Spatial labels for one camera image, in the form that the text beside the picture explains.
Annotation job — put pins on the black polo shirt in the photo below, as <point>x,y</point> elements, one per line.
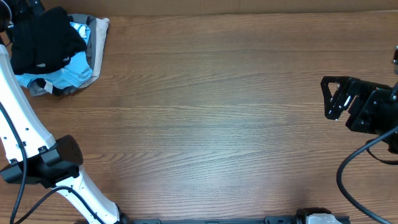
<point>45,43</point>

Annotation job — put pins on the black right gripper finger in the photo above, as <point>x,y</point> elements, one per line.
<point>337,109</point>
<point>335,82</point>

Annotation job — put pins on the light blue printed t-shirt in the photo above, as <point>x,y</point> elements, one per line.
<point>50,51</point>

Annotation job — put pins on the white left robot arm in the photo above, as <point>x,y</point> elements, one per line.
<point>34,155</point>

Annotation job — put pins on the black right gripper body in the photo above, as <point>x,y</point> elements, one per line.
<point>377,116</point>

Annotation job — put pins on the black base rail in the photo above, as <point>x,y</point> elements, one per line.
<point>284,219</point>

